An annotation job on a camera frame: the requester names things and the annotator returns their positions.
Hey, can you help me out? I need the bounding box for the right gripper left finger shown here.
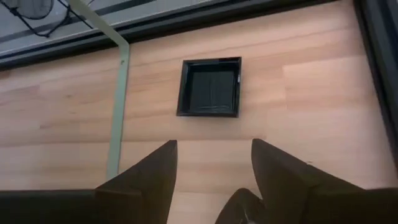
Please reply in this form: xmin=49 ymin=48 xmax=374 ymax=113
xmin=0 ymin=139 xmax=179 ymax=224

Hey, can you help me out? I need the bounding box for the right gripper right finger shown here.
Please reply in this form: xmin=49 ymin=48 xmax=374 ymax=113
xmin=250 ymin=138 xmax=398 ymax=224

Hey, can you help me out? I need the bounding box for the black small square plate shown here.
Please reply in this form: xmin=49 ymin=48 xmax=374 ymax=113
xmin=176 ymin=56 xmax=243 ymax=118

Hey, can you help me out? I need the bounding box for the mint green perforated shelf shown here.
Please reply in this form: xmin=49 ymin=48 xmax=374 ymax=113
xmin=67 ymin=0 xmax=131 ymax=182

